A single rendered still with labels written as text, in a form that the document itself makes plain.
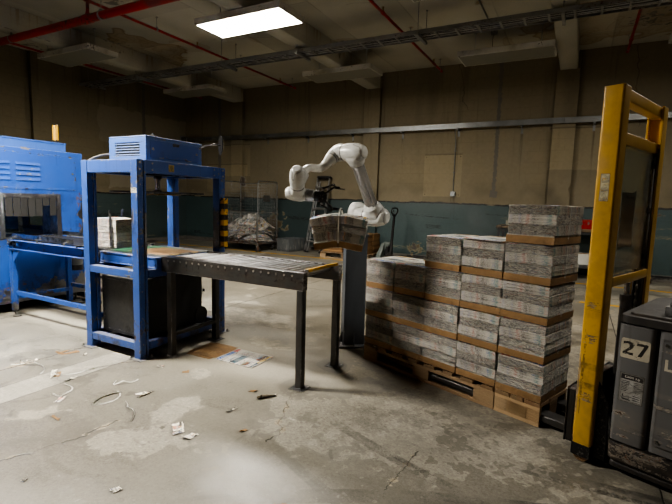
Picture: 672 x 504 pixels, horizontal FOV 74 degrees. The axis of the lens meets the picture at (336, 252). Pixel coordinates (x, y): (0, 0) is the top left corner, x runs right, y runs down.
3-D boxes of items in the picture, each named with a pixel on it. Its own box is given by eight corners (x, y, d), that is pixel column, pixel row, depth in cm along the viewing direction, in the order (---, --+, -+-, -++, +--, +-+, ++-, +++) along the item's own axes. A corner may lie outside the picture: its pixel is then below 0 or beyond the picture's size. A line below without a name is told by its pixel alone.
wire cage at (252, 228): (277, 249, 1144) (278, 181, 1125) (257, 252, 1072) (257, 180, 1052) (240, 246, 1201) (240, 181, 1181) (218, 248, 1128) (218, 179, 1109)
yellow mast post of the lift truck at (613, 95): (578, 435, 236) (610, 89, 217) (596, 442, 230) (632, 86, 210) (571, 440, 231) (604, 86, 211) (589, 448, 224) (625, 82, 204)
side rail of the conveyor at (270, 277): (307, 290, 301) (307, 272, 300) (303, 291, 297) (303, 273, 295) (166, 270, 364) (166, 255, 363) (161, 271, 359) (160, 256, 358)
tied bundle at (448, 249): (455, 263, 343) (457, 233, 341) (490, 268, 321) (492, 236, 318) (424, 267, 319) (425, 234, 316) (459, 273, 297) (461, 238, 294)
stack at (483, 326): (393, 349, 396) (398, 255, 386) (522, 394, 309) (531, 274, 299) (362, 358, 370) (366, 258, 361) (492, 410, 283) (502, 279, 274)
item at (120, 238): (143, 245, 430) (143, 218, 427) (115, 248, 404) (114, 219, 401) (117, 243, 447) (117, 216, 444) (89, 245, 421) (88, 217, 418)
